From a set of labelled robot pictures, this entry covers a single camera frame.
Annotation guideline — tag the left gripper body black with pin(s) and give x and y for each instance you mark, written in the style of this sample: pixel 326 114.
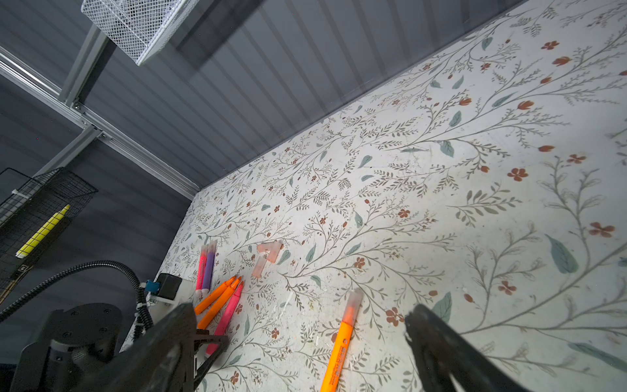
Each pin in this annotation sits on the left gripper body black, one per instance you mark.
pixel 211 346

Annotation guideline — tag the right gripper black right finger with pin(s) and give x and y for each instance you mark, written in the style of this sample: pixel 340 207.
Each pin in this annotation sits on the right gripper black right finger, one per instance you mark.
pixel 442 357

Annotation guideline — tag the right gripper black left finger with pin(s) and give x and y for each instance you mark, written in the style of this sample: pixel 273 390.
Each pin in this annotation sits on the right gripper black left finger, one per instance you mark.
pixel 162 360

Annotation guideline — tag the pink marker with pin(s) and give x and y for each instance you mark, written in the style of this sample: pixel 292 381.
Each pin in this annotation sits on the pink marker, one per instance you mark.
pixel 231 304
pixel 201 268

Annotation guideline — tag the purple marker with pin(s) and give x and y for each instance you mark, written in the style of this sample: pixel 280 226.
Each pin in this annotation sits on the purple marker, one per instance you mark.
pixel 208 271

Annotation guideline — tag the orange marker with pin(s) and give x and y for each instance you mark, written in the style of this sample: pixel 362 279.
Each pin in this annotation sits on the orange marker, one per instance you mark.
pixel 338 356
pixel 210 313
pixel 214 296

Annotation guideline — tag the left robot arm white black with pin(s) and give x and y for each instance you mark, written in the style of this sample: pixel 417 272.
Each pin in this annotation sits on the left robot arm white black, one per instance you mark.
pixel 76 351

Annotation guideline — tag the yellow marker in basket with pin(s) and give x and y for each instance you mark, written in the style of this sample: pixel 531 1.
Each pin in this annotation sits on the yellow marker in basket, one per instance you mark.
pixel 42 233

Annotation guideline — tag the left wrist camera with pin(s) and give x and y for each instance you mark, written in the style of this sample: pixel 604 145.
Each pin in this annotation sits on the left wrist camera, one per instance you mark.
pixel 166 292

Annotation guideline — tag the black wire mesh basket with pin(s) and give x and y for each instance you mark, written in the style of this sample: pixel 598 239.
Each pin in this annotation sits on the black wire mesh basket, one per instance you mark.
pixel 27 202

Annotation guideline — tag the white wire mesh basket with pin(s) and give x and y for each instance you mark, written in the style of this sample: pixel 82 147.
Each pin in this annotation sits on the white wire mesh basket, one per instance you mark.
pixel 139 28

